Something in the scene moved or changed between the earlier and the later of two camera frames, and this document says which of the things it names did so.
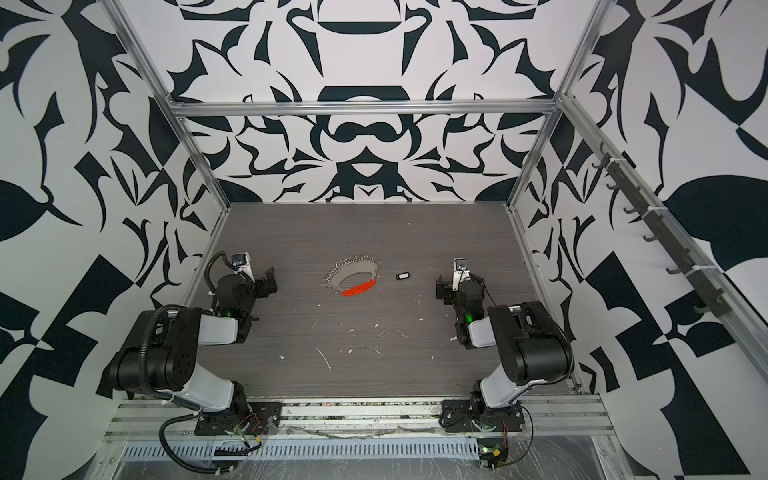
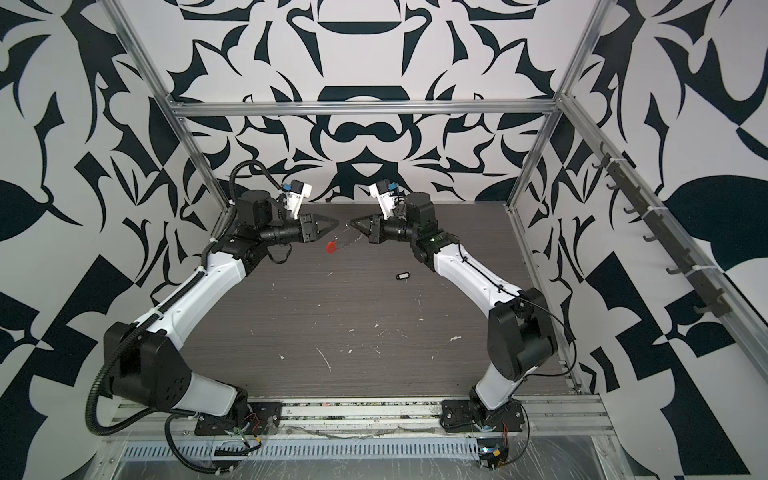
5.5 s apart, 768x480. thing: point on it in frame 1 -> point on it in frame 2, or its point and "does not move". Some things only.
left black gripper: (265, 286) -> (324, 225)
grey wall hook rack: (703, 278) does not move
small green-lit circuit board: (492, 450) does not move
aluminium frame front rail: (563, 418) does not move
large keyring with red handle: (353, 276) -> (347, 237)
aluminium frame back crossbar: (365, 108) does not move
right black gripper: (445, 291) -> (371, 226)
